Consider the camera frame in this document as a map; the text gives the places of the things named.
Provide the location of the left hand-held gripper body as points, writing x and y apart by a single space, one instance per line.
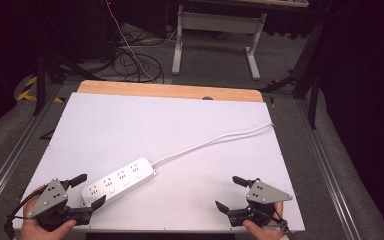
48 196

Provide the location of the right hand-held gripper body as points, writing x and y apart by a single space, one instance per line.
266 195

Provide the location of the white power strip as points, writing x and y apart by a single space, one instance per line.
123 180

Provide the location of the person's left hand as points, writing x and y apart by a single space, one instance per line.
35 231

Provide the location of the person's right hand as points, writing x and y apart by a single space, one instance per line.
266 233

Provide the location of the white board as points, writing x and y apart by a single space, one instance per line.
146 126

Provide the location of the black metal stand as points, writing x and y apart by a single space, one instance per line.
40 86
313 100

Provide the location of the yellow black floor tape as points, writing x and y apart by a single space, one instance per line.
30 81

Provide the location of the wooden table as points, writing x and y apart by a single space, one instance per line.
166 90

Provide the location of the aluminium floor rail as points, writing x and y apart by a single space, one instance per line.
13 156
326 186

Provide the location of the white metal desk frame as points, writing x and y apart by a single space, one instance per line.
213 21

